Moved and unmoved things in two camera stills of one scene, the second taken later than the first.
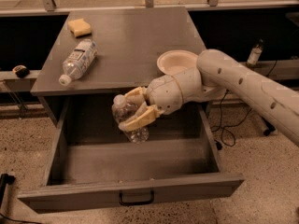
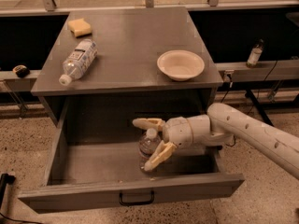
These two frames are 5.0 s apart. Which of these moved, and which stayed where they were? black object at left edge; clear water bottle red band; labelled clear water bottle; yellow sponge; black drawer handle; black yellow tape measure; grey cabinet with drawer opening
Moved: clear water bottle red band
Stayed: grey cabinet with drawer opening; black object at left edge; yellow sponge; black yellow tape measure; black drawer handle; labelled clear water bottle
